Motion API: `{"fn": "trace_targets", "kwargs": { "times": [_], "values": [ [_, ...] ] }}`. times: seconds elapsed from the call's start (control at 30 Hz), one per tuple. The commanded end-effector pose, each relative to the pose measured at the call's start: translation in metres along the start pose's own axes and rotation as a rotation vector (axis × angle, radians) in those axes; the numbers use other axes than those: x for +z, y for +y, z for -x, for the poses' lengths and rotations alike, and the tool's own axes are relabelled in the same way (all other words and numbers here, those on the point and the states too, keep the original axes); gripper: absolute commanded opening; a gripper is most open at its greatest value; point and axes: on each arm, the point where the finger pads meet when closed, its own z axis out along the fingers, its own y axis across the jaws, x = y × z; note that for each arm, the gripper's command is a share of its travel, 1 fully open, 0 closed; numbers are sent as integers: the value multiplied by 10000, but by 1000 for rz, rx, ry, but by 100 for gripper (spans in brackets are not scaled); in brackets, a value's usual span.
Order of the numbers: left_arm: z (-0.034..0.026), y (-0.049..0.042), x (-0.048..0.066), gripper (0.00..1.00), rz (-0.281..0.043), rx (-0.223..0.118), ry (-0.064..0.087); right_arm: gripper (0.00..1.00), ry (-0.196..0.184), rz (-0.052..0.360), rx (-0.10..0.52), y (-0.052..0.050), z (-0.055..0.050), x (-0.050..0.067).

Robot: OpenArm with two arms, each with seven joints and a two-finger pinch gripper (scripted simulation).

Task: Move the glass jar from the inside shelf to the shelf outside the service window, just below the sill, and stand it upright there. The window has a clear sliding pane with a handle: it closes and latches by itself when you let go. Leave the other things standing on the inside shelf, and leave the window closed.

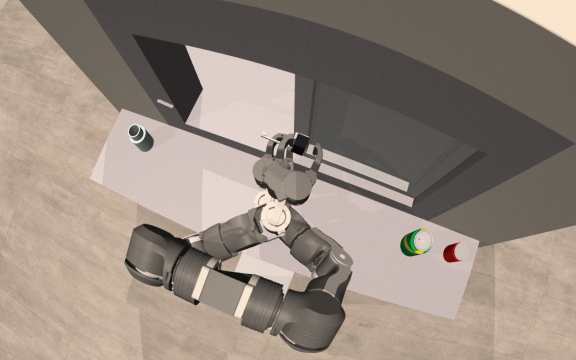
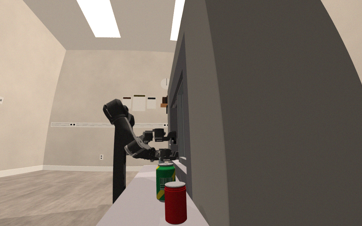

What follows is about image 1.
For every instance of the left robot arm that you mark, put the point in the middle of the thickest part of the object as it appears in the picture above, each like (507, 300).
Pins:
(156, 258)

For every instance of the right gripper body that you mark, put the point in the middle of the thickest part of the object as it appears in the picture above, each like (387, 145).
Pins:
(259, 167)

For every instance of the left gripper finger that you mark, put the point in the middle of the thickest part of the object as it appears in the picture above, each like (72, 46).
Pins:
(312, 173)
(287, 140)

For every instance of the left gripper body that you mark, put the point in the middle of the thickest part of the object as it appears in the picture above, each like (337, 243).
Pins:
(287, 186)

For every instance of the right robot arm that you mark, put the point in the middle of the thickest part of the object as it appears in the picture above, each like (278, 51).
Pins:
(307, 320)

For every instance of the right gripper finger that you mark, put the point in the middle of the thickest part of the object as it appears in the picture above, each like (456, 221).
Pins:
(269, 153)
(289, 154)

